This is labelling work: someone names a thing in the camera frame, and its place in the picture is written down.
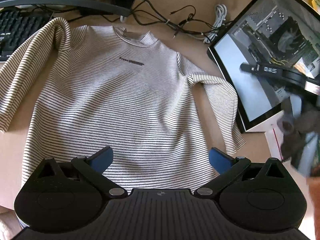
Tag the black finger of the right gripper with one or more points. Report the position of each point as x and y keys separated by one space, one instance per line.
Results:
x=289 y=77

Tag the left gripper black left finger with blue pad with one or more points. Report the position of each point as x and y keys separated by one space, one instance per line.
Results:
x=92 y=169

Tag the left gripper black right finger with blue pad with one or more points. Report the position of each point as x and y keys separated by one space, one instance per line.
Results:
x=228 y=169

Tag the striped white t-shirt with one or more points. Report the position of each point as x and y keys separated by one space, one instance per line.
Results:
x=106 y=89

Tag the glass side computer case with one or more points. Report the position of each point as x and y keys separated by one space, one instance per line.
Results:
x=279 y=32

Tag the black mechanical keyboard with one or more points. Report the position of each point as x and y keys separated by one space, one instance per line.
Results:
x=17 y=26

